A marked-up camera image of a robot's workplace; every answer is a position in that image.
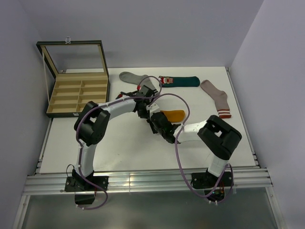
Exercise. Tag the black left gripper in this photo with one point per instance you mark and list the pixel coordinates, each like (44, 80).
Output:
(144, 115)

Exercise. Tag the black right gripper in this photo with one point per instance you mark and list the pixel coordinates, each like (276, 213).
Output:
(151, 123)

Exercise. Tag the mustard yellow sock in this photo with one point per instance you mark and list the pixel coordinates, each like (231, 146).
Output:
(174, 116)

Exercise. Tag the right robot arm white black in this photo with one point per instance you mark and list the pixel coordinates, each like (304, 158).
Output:
(220, 137)

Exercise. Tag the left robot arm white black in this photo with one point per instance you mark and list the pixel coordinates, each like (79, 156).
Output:
(92, 123)

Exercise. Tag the navy santa sock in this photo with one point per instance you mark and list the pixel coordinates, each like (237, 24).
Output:
(121, 94)

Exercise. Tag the grey striped sock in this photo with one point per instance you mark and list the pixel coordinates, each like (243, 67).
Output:
(139, 80)

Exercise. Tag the dark green reindeer sock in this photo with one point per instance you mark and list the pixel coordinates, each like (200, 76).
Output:
(169, 81)

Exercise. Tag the taupe sock red cuff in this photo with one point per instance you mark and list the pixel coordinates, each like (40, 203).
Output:
(219, 97)

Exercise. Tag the black compartment box beige lining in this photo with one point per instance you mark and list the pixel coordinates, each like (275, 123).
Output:
(80, 75)

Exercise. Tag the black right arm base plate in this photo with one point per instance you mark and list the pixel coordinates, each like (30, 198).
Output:
(203, 180)

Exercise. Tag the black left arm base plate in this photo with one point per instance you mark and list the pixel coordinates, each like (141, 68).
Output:
(78, 184)

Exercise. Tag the aluminium rail frame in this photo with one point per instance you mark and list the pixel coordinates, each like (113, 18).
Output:
(147, 175)

